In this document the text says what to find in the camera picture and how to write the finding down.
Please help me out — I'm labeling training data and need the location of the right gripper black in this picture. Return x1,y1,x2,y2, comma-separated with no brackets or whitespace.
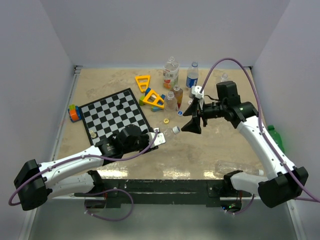
181,98,227,134

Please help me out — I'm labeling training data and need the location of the clear plastic bottle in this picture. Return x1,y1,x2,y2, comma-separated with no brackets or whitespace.
160,127,177,141
220,73,229,82

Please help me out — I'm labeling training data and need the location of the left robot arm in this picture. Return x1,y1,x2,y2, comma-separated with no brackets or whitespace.
8,124,166,211

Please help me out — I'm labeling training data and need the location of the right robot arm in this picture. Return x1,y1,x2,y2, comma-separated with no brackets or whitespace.
181,81,309,208

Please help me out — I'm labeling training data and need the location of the clear empty bottle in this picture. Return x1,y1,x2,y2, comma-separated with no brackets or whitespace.
164,91,178,112

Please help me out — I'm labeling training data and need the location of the amber tea bottle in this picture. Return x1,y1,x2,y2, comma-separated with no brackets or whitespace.
173,85,183,110

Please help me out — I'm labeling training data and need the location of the blue label water bottle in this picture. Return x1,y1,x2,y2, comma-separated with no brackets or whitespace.
186,61,199,89

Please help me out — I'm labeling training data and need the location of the fruit tea bottle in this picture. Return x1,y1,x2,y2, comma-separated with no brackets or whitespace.
162,56,180,89

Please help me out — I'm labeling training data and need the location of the green soda bottle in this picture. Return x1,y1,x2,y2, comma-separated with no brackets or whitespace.
267,125,285,153

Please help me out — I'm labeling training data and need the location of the light blue toy block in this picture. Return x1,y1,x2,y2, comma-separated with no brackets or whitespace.
151,106,162,112

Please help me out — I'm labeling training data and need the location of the green toy block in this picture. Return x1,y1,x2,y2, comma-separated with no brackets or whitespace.
138,95,145,106

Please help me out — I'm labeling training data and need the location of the black white chessboard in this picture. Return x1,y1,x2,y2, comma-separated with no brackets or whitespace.
79,88,151,146

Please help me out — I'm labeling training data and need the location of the beige chess piece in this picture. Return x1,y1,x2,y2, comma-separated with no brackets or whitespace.
89,130,97,139

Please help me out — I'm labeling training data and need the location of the dark blue block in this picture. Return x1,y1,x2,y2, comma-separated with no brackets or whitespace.
145,87,151,95

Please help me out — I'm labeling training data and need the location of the colourful toy block car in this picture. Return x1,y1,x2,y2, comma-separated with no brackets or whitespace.
68,104,81,123

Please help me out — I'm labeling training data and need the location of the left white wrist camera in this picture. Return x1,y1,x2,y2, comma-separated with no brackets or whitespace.
147,127,166,148

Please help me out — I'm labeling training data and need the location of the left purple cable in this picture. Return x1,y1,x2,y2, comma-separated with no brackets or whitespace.
8,129,160,206

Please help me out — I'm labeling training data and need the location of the purple cable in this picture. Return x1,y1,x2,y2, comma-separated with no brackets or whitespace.
199,57,320,203
8,129,160,206

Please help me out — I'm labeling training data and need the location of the yellow triangle frame near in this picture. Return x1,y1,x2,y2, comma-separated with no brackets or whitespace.
142,89,165,109

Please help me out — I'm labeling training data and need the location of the yellow triangle frame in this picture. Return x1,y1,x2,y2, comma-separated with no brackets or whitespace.
142,89,165,109
135,75,151,93

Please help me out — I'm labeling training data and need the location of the yellow triangle frame far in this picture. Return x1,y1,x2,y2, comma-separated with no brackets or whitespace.
135,75,151,93

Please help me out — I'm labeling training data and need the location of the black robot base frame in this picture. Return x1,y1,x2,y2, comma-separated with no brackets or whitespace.
90,179,239,208

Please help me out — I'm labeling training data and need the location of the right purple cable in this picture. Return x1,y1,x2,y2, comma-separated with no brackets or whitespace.
199,57,320,203

